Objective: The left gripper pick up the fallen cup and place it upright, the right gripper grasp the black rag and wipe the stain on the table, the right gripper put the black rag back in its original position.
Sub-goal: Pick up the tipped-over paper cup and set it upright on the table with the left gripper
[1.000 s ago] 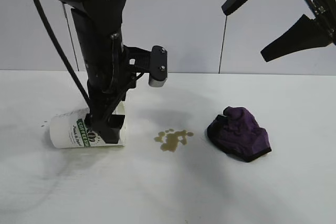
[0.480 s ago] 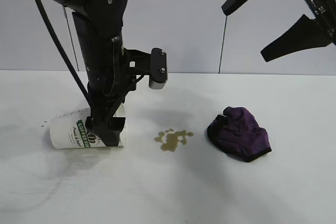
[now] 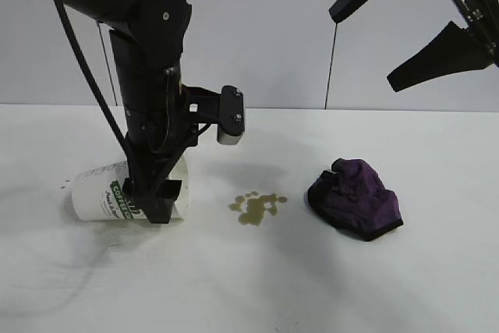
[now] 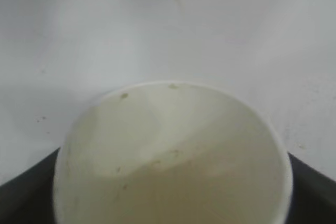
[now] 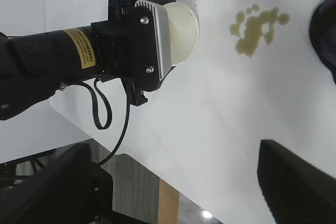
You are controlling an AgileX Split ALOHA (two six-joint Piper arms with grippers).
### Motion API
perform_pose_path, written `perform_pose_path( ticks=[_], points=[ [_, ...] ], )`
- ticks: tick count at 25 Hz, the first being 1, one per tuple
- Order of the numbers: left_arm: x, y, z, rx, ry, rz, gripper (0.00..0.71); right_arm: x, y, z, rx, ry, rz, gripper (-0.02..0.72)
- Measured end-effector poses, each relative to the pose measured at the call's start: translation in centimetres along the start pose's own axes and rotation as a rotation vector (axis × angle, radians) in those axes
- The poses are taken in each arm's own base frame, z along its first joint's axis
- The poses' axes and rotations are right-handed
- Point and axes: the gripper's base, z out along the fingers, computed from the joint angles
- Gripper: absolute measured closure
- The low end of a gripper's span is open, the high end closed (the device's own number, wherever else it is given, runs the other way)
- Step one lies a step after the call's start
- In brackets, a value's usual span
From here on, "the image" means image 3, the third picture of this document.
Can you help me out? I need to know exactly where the brown coffee spill puddle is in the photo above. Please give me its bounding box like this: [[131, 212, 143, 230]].
[[228, 190, 291, 229]]

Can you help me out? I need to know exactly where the purple cloth with black hem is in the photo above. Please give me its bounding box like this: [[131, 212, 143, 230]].
[[306, 158, 405, 243]]

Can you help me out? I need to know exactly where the white paper coffee cup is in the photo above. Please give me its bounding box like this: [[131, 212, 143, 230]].
[[70, 156, 191, 222]]

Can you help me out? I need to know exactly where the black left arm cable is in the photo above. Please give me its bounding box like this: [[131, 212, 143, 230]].
[[41, 0, 138, 178]]

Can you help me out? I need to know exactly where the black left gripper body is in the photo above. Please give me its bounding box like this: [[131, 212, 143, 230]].
[[123, 105, 200, 180]]

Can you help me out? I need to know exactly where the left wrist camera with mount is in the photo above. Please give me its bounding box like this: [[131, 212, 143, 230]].
[[181, 84, 247, 147]]

